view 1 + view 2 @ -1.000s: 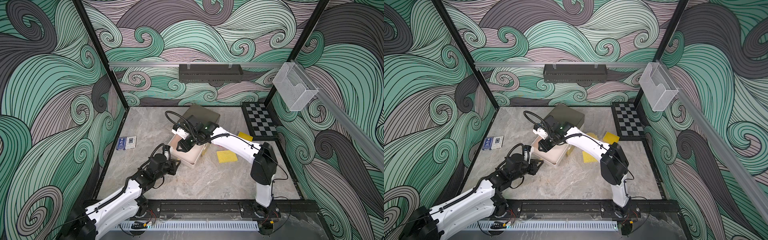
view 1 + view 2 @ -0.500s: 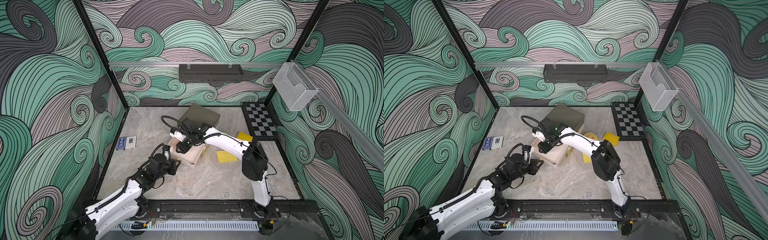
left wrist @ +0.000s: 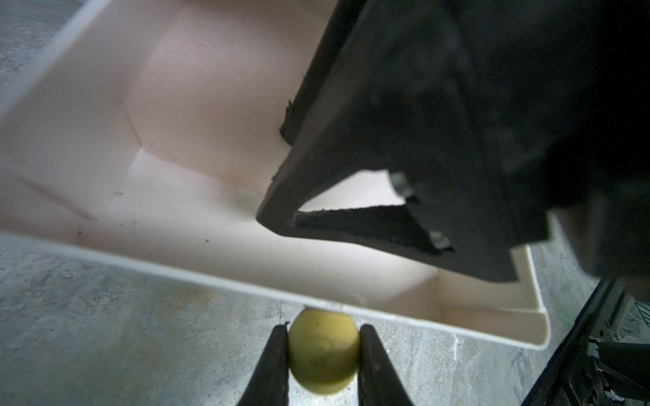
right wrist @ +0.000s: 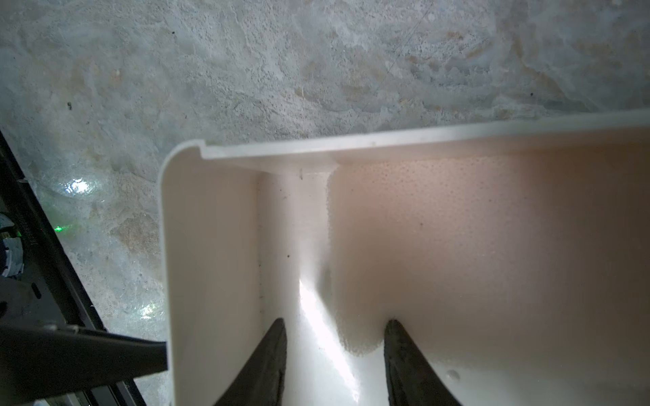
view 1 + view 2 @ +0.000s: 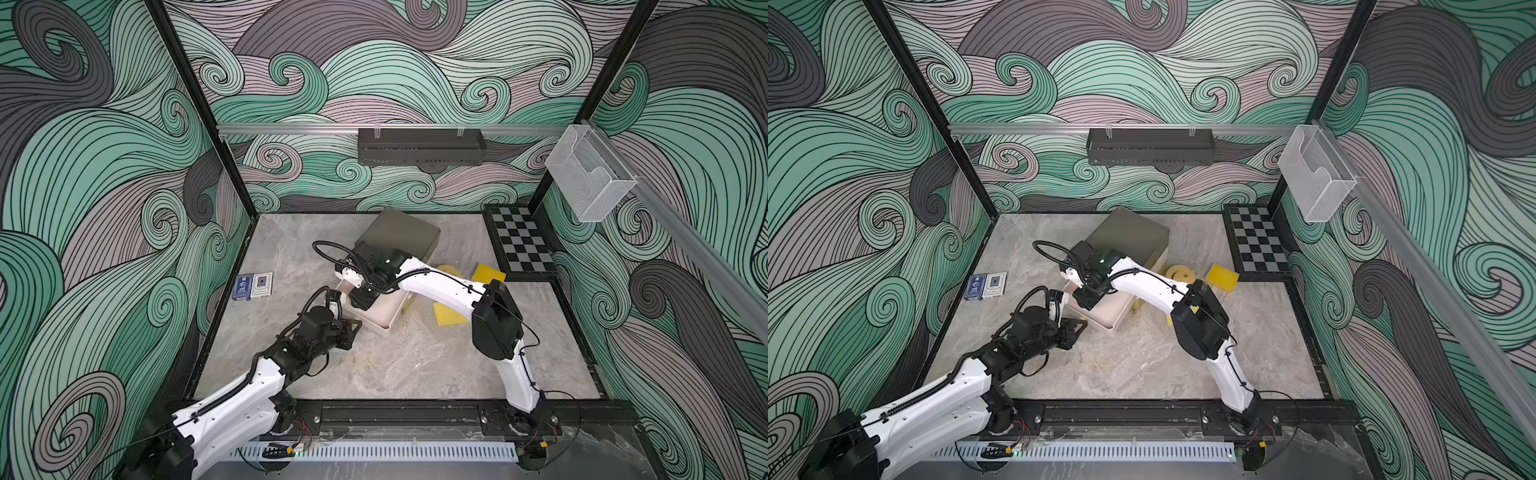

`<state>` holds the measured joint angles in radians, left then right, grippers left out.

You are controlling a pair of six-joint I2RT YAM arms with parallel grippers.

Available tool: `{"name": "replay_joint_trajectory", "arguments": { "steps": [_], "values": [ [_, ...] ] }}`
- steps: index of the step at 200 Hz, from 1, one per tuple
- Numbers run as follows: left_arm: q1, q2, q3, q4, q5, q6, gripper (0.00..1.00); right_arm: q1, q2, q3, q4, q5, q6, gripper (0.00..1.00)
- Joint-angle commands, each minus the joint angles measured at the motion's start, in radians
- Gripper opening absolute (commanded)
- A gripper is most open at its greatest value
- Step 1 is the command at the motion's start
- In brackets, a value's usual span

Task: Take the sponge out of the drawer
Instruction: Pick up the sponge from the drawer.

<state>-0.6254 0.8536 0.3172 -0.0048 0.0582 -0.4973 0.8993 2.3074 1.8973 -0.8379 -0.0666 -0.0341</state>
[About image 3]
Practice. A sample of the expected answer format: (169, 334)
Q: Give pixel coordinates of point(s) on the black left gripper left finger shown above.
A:
(269, 384)

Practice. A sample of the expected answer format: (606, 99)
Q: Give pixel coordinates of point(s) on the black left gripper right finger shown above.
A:
(377, 381)

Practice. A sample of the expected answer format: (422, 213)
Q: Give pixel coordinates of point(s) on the yellow round drawer knob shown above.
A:
(324, 350)

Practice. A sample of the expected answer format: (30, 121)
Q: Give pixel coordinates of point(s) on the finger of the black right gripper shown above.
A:
(403, 96)
(340, 25)

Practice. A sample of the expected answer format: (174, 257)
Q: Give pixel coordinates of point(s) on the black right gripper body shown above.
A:
(565, 109)

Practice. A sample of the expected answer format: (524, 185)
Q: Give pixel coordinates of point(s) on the white drawer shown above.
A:
(145, 136)

